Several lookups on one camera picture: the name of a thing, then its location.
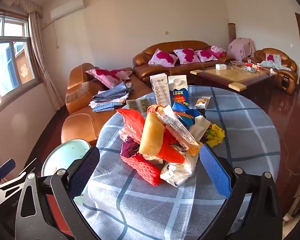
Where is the folded blue checked sheet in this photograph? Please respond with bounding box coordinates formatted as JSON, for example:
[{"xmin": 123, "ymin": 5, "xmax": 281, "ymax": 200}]
[{"xmin": 93, "ymin": 82, "xmax": 134, "ymax": 103}]

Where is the folded white blue sheet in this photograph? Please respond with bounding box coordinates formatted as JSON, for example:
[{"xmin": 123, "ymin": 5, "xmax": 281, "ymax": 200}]
[{"xmin": 89, "ymin": 99, "xmax": 127, "ymax": 112}]

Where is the red plastic bag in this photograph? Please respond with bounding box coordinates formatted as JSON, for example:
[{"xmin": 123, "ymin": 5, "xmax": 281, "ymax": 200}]
[{"xmin": 116, "ymin": 108, "xmax": 185, "ymax": 164}]

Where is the brown leather three-seat sofa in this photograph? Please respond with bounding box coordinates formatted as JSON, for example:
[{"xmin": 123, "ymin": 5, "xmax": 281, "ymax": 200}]
[{"xmin": 132, "ymin": 40, "xmax": 237, "ymax": 80}]

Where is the yellowish plastic bag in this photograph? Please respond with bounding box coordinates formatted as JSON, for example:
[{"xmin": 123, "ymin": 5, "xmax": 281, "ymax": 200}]
[{"xmin": 139, "ymin": 111, "xmax": 165, "ymax": 155}]

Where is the light blue cloth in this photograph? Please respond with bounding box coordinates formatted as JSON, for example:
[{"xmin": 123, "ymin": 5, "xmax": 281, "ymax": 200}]
[{"xmin": 261, "ymin": 54, "xmax": 293, "ymax": 72}]

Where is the brown leather chaise sofa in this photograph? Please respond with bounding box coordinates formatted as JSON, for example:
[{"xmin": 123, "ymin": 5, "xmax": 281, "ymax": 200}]
[{"xmin": 61, "ymin": 63, "xmax": 153, "ymax": 147}]

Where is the tall white carton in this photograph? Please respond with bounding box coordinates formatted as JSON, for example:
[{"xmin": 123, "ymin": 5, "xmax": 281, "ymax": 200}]
[{"xmin": 150, "ymin": 74, "xmax": 171, "ymax": 107}]

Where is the white air conditioner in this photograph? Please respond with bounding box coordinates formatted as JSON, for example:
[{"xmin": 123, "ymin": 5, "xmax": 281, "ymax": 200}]
[{"xmin": 50, "ymin": 0, "xmax": 84, "ymax": 20}]

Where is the blue grey checked tablecloth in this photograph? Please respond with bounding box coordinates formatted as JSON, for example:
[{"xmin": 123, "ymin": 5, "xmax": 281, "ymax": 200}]
[{"xmin": 81, "ymin": 85, "xmax": 282, "ymax": 240}]

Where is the pink floral cloth cover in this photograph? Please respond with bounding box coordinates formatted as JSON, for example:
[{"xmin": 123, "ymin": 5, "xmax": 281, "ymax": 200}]
[{"xmin": 227, "ymin": 37, "xmax": 256, "ymax": 60}]

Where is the rolled bamboo mat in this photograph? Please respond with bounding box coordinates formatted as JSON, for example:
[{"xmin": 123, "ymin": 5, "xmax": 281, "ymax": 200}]
[{"xmin": 228, "ymin": 23, "xmax": 237, "ymax": 43}]

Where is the crushed blue white carton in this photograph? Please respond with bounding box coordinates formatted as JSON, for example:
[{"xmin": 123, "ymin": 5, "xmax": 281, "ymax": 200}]
[{"xmin": 180, "ymin": 110, "xmax": 212, "ymax": 140}]

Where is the blue orange snack bag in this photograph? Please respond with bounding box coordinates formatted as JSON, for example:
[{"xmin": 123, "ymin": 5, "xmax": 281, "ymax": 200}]
[{"xmin": 172, "ymin": 102, "xmax": 199, "ymax": 114}]

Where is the gold red foil wrapper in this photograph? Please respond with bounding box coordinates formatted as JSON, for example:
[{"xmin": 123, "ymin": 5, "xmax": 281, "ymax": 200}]
[{"xmin": 147, "ymin": 104, "xmax": 167, "ymax": 114}]

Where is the wooden glass-top coffee table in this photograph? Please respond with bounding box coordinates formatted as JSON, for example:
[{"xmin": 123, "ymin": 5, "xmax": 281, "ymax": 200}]
[{"xmin": 190, "ymin": 64, "xmax": 275, "ymax": 93}]

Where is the pink blanket bundle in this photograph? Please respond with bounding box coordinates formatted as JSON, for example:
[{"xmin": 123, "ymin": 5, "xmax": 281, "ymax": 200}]
[{"xmin": 210, "ymin": 45, "xmax": 227, "ymax": 57}]

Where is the small yellow white snack box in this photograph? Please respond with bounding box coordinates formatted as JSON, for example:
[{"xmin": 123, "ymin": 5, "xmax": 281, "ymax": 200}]
[{"xmin": 195, "ymin": 96, "xmax": 211, "ymax": 109}]

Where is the beige curtain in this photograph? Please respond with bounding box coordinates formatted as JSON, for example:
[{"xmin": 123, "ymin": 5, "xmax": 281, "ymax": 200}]
[{"xmin": 27, "ymin": 12, "xmax": 63, "ymax": 110}]

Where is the clear wrapper with orange end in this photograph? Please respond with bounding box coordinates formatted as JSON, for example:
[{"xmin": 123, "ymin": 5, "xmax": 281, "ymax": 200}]
[{"xmin": 156, "ymin": 105, "xmax": 203, "ymax": 157}]

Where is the sliding window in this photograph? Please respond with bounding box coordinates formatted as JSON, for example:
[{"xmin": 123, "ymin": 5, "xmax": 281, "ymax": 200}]
[{"xmin": 0, "ymin": 9, "xmax": 44, "ymax": 113}]

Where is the brown leather armchair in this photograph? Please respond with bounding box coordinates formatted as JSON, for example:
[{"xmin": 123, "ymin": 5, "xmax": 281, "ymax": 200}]
[{"xmin": 242, "ymin": 48, "xmax": 298, "ymax": 95}]

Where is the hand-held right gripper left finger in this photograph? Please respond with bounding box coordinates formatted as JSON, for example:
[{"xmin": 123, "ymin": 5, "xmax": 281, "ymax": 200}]
[{"xmin": 15, "ymin": 146, "xmax": 100, "ymax": 240}]

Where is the purple wrapper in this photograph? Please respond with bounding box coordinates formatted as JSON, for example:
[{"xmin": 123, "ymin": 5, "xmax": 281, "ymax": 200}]
[{"xmin": 120, "ymin": 137, "xmax": 143, "ymax": 159}]

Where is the white plastic bag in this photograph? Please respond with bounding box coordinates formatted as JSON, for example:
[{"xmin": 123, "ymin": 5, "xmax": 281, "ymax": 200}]
[{"xmin": 160, "ymin": 150, "xmax": 198, "ymax": 187}]

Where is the beige curtain valance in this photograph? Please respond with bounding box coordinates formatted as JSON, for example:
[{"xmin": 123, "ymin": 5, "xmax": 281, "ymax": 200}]
[{"xmin": 0, "ymin": 0, "xmax": 44, "ymax": 18}]

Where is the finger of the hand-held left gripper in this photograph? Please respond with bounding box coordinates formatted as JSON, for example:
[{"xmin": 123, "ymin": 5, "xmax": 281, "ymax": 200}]
[
  {"xmin": 16, "ymin": 157, "xmax": 38, "ymax": 180},
  {"xmin": 0, "ymin": 158, "xmax": 16, "ymax": 178}
]

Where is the light blue cartoon print bin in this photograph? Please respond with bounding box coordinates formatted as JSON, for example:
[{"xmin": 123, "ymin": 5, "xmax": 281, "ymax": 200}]
[{"xmin": 41, "ymin": 139, "xmax": 92, "ymax": 178}]

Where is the pink floral pillow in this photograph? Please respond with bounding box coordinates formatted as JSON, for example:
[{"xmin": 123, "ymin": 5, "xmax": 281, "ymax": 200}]
[
  {"xmin": 149, "ymin": 48, "xmax": 178, "ymax": 67},
  {"xmin": 85, "ymin": 68, "xmax": 133, "ymax": 89},
  {"xmin": 194, "ymin": 49, "xmax": 218, "ymax": 62},
  {"xmin": 173, "ymin": 48, "xmax": 200, "ymax": 64}
]

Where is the red foam net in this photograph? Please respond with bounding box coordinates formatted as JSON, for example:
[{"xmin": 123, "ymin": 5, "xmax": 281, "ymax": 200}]
[{"xmin": 120, "ymin": 153, "xmax": 164, "ymax": 186}]

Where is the blue milk carton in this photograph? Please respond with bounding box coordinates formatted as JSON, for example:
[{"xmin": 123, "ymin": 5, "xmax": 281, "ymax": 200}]
[{"xmin": 168, "ymin": 76, "xmax": 190, "ymax": 105}]

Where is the bright yellow wrapper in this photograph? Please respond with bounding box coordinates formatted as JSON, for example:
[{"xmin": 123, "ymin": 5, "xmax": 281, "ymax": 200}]
[{"xmin": 205, "ymin": 124, "xmax": 226, "ymax": 147}]

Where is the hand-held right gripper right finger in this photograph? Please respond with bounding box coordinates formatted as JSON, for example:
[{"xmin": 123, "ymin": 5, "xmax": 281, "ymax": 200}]
[{"xmin": 199, "ymin": 145, "xmax": 283, "ymax": 240}]

